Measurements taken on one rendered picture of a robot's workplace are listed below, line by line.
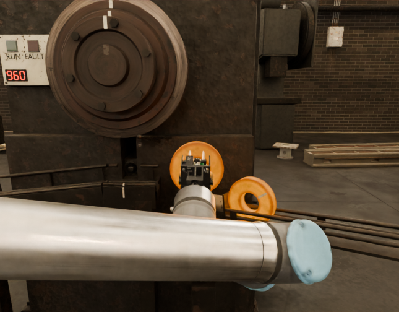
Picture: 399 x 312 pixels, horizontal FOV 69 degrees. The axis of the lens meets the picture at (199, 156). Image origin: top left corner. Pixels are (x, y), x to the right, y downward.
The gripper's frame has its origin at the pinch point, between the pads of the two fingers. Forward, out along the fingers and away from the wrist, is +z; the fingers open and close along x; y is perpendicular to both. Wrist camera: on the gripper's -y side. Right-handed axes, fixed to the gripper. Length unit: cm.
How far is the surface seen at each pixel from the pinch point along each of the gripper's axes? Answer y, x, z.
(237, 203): -16.1, -12.8, 1.7
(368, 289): -96, -91, 31
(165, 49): 26.2, 10.7, 25.4
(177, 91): 13.4, 7.2, 23.5
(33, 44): 25, 61, 40
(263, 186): -7.5, -19.7, -0.6
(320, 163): -163, -163, 273
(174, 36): 29.9, 8.1, 28.4
